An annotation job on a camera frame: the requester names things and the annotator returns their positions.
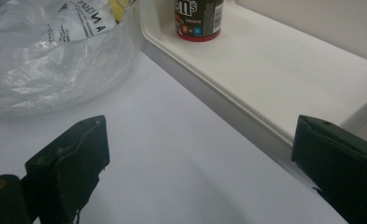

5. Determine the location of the white plastic box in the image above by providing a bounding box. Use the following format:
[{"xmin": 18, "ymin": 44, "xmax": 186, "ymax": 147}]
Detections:
[{"xmin": 138, "ymin": 0, "xmax": 367, "ymax": 157}]

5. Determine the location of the clear printed plastic bag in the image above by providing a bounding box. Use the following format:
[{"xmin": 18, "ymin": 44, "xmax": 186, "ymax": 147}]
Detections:
[{"xmin": 0, "ymin": 0, "xmax": 142, "ymax": 119}]

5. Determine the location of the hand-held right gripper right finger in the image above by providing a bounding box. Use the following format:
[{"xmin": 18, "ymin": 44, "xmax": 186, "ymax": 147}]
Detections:
[{"xmin": 290, "ymin": 114, "xmax": 367, "ymax": 224}]

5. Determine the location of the brown red candy canister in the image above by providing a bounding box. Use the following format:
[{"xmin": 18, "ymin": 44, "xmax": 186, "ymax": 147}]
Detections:
[{"xmin": 174, "ymin": 0, "xmax": 225, "ymax": 43}]

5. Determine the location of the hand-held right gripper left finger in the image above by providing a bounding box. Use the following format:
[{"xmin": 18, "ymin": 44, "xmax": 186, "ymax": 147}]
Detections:
[{"xmin": 24, "ymin": 115, "xmax": 111, "ymax": 224}]

